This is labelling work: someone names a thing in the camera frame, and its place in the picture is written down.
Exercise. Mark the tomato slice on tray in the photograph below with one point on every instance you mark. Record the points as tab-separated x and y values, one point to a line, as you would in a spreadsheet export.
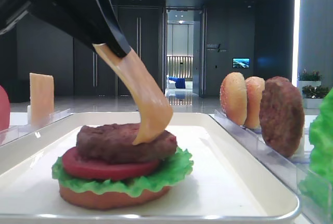
98	169

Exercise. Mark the wall display screen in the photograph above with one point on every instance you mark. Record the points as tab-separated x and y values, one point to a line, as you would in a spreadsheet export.
241	62

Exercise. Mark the clear left long rail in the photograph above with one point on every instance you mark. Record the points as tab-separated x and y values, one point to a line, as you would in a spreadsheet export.
20	125

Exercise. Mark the upright lettuce leaf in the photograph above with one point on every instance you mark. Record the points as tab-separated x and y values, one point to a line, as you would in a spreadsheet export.
320	136

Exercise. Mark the clear right long rail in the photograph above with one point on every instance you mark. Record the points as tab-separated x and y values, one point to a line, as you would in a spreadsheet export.
252	141

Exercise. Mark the right dark door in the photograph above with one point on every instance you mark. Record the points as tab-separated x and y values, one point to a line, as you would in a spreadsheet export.
141	29

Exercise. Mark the clear patty holder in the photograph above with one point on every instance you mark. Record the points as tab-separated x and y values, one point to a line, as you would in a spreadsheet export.
301	156

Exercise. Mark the left dark door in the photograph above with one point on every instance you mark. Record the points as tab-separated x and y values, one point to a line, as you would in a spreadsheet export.
92	76

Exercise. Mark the blue sofa in hallway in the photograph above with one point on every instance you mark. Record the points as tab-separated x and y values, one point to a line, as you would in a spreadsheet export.
178	83

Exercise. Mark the sesame bun outer half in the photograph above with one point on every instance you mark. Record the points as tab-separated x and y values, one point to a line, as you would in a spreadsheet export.
233	97

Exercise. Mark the cheese slice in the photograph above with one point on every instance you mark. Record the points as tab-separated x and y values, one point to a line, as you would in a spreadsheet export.
41	97
155	110

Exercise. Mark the lower potted plant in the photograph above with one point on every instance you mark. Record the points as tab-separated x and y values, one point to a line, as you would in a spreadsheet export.
313	96

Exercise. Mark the upright tomato slice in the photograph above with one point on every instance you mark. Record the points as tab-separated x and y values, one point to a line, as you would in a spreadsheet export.
4	110

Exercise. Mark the lettuce leaf on tray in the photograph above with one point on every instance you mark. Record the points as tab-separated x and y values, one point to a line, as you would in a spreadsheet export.
171	171

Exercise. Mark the dark door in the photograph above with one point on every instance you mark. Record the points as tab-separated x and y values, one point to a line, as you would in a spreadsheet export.
92	76
141	29

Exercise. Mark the sesame bun half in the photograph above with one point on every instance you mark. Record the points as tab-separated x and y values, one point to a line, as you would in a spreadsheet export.
233	97
255	86

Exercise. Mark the clear long rail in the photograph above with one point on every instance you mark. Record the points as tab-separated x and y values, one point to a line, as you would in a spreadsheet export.
252	141
20	125

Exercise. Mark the upright meat patty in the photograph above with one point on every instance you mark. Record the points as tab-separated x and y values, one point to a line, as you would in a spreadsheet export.
281	116

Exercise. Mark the white rectangular tray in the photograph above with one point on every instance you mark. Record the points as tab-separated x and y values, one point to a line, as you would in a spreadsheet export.
227	185

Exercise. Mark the sesame bun inner half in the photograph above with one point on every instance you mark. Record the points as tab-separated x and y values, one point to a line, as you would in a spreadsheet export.
255	86

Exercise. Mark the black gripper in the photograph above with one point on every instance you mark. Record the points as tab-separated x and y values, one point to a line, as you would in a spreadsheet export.
78	18

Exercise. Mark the upper potted plant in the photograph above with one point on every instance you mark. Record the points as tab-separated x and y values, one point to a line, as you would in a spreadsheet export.
309	78

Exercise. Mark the meat patty on tray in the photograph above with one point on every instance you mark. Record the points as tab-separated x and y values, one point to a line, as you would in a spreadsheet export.
114	144

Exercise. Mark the upright cheese slice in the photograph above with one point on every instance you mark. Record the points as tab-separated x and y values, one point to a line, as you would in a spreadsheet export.
41	97

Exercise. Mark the clear lettuce holder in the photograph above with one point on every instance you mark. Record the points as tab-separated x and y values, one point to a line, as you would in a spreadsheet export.
316	195

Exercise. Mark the potted plant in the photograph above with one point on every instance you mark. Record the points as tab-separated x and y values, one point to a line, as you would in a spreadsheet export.
313	96
309	78

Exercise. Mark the bottom bun on tray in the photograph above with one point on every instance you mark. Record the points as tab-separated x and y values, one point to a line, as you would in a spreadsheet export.
109	200

